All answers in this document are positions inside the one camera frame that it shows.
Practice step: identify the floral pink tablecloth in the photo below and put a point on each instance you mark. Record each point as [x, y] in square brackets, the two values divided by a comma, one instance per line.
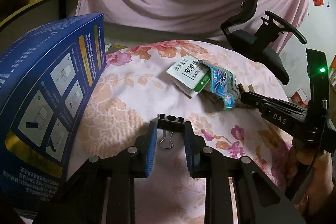
[135, 89]

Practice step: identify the black binder clip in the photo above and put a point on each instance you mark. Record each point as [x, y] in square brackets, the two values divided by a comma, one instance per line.
[169, 124]

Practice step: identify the white green medicine packet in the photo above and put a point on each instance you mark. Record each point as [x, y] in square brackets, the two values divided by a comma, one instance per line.
[190, 75]

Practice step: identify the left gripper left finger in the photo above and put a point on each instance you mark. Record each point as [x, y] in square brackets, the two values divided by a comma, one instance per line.
[114, 197]

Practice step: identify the person right hand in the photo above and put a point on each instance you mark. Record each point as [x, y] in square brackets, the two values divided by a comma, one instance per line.
[321, 192]

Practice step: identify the black office chair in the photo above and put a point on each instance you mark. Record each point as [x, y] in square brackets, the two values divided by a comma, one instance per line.
[256, 47]

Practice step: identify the teal colourful snack packet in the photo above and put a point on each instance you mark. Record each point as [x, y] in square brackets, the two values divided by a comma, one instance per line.
[222, 86]

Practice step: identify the blue cardboard box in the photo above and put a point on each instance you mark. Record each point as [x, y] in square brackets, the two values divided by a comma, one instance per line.
[47, 78]

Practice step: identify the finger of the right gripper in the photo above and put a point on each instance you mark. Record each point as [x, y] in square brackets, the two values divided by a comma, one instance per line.
[278, 110]

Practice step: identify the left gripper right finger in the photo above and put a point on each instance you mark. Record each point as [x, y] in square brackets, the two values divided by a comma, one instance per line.
[238, 182]

